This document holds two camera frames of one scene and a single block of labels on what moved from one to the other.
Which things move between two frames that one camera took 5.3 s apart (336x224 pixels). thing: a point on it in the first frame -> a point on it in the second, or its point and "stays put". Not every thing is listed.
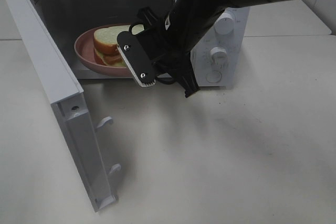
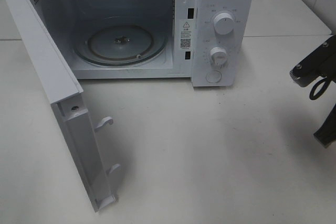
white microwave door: [79, 129] stays put
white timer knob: [218, 56] stays put
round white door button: [213, 76] stays put
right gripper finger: [186, 78] -> [326, 134]
